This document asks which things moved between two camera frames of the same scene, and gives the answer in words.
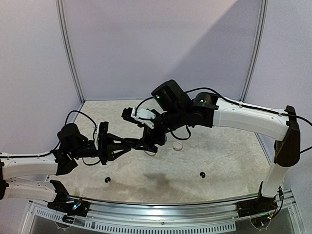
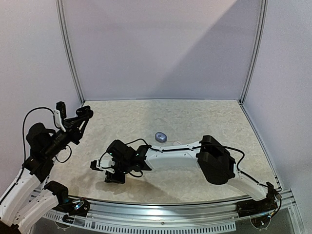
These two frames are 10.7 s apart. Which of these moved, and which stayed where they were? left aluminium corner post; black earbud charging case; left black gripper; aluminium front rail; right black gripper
Moved: right black gripper; left black gripper; black earbud charging case
Stayed: aluminium front rail; left aluminium corner post
